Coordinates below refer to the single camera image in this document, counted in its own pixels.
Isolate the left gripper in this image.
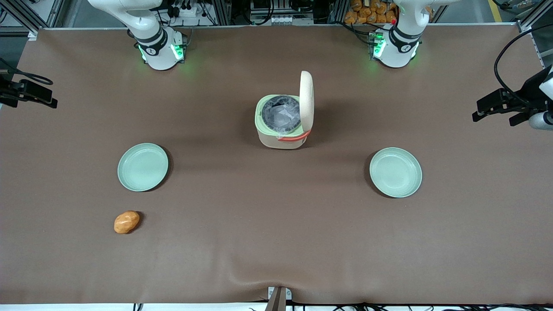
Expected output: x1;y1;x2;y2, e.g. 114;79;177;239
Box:
472;65;553;127

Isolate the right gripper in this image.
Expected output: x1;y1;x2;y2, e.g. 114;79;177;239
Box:
0;77;58;108

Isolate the beige rice cooker orange handle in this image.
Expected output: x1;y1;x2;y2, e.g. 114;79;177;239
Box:
254;70;315;150

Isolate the pale green round plate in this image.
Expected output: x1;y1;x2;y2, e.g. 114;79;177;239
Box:
369;147;423;199
117;143;169;192

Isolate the orange-brown bread roll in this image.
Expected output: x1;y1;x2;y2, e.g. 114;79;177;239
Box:
114;210;141;235

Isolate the white power strip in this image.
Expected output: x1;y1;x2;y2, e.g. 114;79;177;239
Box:
173;3;200;18

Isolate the bag of orange snacks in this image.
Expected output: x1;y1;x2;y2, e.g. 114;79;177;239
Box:
344;0;398;25

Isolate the white terminal strip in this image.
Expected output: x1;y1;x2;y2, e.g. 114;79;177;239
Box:
271;16;314;25

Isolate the brown table cover mat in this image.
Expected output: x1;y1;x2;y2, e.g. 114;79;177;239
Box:
0;24;553;305

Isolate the grey metal table clamp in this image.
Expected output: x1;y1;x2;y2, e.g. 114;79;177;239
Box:
264;286;292;311

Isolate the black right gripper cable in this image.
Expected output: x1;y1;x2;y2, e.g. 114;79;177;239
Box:
0;58;53;85

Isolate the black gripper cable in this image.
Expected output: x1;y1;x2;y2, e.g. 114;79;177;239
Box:
494;24;553;108
0;58;53;85

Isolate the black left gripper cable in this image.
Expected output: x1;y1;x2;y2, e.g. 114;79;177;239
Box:
494;24;553;108

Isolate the aluminium frame strut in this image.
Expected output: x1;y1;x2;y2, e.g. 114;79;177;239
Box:
0;0;61;35
516;0;553;33

